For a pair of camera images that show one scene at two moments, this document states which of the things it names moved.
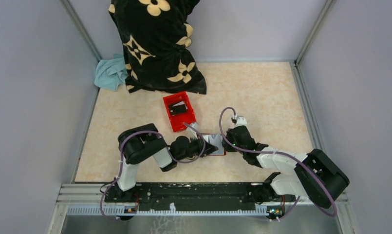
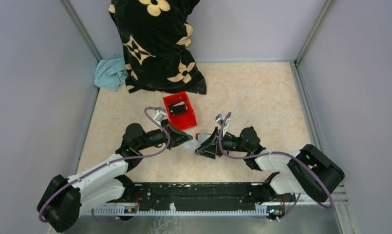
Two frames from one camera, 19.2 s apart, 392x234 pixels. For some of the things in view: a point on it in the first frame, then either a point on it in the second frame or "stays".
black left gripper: (200, 144) to (176, 137)
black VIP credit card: (177, 109) stays
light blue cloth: (111, 72) stays
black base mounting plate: (196, 193) stays
